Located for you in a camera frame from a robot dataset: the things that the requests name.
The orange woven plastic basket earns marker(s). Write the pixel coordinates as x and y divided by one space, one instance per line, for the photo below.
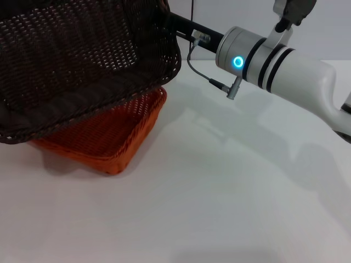
115 137

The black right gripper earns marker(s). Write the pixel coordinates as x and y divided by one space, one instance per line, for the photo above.
200 28

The dark brown woven plastic basket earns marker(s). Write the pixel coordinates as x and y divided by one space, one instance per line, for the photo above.
68 76

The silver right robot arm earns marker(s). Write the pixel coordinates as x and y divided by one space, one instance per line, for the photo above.
288 71

